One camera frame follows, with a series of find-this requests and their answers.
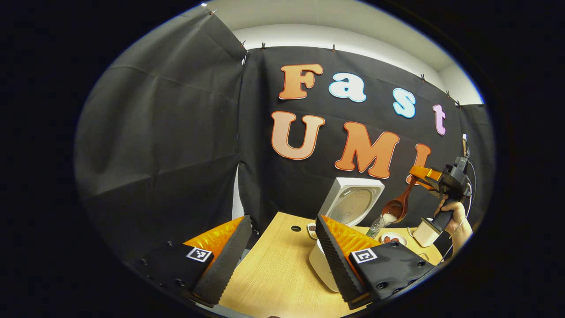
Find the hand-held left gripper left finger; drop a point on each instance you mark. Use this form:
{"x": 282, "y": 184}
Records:
{"x": 225, "y": 265}

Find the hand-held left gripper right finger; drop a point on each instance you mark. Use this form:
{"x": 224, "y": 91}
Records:
{"x": 335, "y": 260}

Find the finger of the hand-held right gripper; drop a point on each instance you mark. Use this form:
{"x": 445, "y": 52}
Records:
{"x": 430, "y": 183}
{"x": 426, "y": 172}

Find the brown wooden spoon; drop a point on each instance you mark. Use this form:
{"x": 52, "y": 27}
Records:
{"x": 395, "y": 207}

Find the white rice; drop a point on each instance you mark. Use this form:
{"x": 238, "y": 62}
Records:
{"x": 389, "y": 217}

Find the white rice cooker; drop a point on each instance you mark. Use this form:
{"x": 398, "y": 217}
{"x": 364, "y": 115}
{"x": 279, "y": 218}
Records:
{"x": 353, "y": 203}

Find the small white dish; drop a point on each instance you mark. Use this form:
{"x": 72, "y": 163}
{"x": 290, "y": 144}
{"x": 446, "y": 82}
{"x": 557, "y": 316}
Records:
{"x": 312, "y": 229}

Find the clear plastic water bottle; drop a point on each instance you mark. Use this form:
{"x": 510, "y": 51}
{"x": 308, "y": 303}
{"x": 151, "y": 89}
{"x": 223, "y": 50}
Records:
{"x": 374, "y": 227}

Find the white toaster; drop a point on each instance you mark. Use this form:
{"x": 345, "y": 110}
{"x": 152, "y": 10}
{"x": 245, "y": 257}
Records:
{"x": 424, "y": 236}

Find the white round plate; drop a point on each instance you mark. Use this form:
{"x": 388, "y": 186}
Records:
{"x": 402, "y": 238}

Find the black backdrop cloth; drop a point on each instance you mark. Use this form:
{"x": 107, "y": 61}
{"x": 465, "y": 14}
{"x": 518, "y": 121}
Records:
{"x": 154, "y": 154}

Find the row of black clips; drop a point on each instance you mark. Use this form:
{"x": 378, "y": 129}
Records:
{"x": 333, "y": 48}

